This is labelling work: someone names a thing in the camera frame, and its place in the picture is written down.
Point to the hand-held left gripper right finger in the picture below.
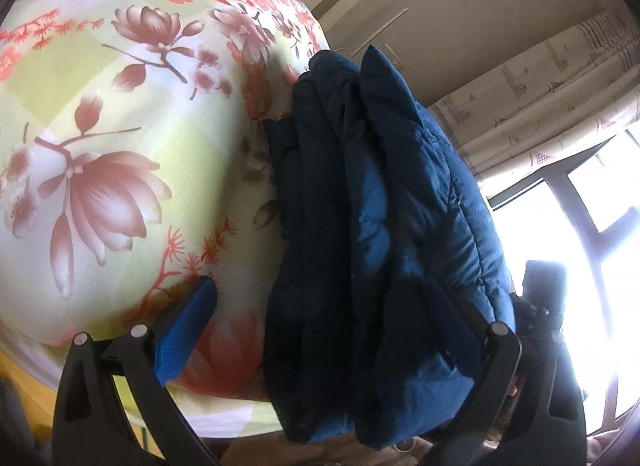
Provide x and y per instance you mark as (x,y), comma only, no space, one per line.
(452,326)

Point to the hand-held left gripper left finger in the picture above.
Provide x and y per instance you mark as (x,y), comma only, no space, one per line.
(187,318)

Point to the blue puffer jacket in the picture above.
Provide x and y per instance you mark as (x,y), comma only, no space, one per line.
(390,226)

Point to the window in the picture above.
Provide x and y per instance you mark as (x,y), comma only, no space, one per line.
(590,246)

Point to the floral bed sheet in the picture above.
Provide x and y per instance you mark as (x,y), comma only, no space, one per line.
(130,145)

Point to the beige patterned curtain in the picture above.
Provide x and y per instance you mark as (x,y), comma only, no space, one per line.
(550,95)

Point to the wall socket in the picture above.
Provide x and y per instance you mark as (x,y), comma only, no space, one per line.
(395,58)

